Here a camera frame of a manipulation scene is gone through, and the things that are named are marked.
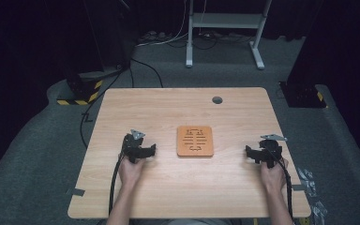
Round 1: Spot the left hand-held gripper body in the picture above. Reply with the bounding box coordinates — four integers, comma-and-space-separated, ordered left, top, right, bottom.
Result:
120, 128, 146, 164

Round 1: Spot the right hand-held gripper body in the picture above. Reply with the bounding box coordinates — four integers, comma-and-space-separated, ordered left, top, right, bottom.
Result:
259, 133, 288, 169

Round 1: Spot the person's right hand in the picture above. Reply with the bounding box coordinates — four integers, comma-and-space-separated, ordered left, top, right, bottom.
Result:
260, 158, 291, 192

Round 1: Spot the person's left hand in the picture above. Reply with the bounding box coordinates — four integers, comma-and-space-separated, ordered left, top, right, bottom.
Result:
117, 154, 146, 188

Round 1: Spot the crinkled clear plastic wrap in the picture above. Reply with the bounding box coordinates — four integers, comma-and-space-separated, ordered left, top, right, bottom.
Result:
295, 168, 319, 199
311, 200, 329, 225

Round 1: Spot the striped black yellow stand base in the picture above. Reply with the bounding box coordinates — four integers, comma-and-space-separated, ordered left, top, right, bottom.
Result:
55, 69, 105, 107

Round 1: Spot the person's grey clothing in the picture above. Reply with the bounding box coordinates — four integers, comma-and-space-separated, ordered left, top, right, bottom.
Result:
165, 217, 242, 225

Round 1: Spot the power strip with plugs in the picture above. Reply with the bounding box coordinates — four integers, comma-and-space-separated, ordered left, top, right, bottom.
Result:
138, 30, 173, 44

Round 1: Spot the white metal stand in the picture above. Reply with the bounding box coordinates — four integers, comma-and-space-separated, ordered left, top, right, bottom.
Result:
185, 0, 273, 70

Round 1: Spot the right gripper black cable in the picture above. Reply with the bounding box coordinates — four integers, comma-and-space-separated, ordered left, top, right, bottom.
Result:
270, 149, 294, 220

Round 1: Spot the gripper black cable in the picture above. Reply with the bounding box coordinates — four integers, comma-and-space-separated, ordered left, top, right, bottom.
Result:
108, 152, 126, 217
270, 149, 294, 220

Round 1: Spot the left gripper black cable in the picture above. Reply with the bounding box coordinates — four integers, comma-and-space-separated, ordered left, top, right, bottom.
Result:
108, 152, 126, 217

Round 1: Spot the black floor cable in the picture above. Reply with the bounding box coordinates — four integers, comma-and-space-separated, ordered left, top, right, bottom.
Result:
79, 57, 164, 148

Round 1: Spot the white floor cable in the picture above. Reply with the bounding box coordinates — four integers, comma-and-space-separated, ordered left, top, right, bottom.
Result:
135, 0, 190, 49

